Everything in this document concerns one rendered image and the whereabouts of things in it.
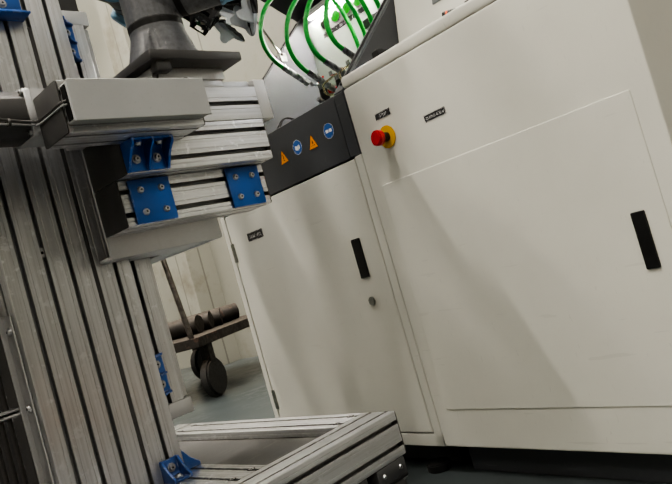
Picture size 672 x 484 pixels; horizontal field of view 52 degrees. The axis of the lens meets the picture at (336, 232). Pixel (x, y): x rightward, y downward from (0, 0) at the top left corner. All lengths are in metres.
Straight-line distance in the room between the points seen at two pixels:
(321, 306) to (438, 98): 0.69
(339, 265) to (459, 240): 0.41
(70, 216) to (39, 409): 0.37
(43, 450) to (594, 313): 1.03
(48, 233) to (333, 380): 0.89
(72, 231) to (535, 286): 0.91
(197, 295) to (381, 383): 4.05
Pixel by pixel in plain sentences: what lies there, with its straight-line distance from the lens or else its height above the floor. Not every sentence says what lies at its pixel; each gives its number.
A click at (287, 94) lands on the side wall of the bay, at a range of 2.47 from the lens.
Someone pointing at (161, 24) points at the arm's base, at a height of 1.12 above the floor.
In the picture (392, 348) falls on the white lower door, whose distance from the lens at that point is 1.73.
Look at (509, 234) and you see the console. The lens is 1.42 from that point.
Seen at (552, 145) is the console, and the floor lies 0.65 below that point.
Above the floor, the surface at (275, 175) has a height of 0.84.
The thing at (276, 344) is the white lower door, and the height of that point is 0.37.
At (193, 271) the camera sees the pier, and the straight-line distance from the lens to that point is 5.76.
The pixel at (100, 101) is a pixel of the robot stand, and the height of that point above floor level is 0.91.
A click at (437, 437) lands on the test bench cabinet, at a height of 0.09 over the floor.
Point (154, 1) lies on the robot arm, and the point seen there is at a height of 1.17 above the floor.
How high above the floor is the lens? 0.56
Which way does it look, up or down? 2 degrees up
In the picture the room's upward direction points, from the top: 16 degrees counter-clockwise
